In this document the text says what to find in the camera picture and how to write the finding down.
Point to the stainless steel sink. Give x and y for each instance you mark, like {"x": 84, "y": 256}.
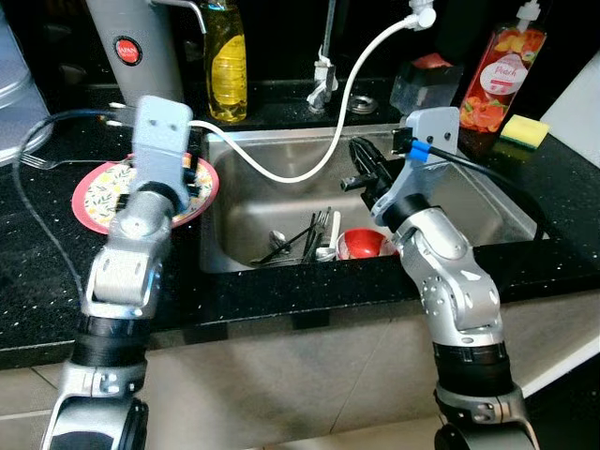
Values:
{"x": 281, "y": 202}

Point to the stacked clear containers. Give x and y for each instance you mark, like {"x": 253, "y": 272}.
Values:
{"x": 19, "y": 94}

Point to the pink floral plate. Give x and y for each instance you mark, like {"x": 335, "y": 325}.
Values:
{"x": 98, "y": 197}

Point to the white board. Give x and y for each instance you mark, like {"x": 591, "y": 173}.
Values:
{"x": 577, "y": 103}

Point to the blue tape wrap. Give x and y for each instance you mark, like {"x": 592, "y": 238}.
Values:
{"x": 420, "y": 152}

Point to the chrome faucet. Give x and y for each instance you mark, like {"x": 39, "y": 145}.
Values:
{"x": 323, "y": 75}

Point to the beige base cabinet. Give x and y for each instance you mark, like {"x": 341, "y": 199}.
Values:
{"x": 281, "y": 375}

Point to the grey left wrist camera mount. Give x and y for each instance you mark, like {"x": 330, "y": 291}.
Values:
{"x": 161, "y": 141}

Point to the yellow green sponge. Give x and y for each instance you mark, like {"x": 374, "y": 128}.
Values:
{"x": 525, "y": 131}

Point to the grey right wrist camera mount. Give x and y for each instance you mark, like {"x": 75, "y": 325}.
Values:
{"x": 431, "y": 131}

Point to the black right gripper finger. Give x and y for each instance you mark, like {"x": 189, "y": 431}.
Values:
{"x": 366, "y": 159}
{"x": 358, "y": 185}

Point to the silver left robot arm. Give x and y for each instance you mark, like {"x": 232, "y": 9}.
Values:
{"x": 127, "y": 272}

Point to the yellow dish soap bottle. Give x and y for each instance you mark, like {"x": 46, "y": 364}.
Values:
{"x": 227, "y": 75}

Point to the silver fork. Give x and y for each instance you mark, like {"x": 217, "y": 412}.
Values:
{"x": 56, "y": 162}

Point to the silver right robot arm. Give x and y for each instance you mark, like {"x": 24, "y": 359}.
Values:
{"x": 450, "y": 281}

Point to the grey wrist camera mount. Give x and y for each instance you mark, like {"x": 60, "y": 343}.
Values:
{"x": 431, "y": 131}
{"x": 161, "y": 141}

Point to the clear plastic container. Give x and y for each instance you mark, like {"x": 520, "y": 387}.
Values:
{"x": 422, "y": 89}

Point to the grey canister with red logo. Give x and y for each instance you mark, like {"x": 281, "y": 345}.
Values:
{"x": 131, "y": 56}

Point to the peach soap bottle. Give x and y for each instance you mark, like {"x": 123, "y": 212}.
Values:
{"x": 502, "y": 84}

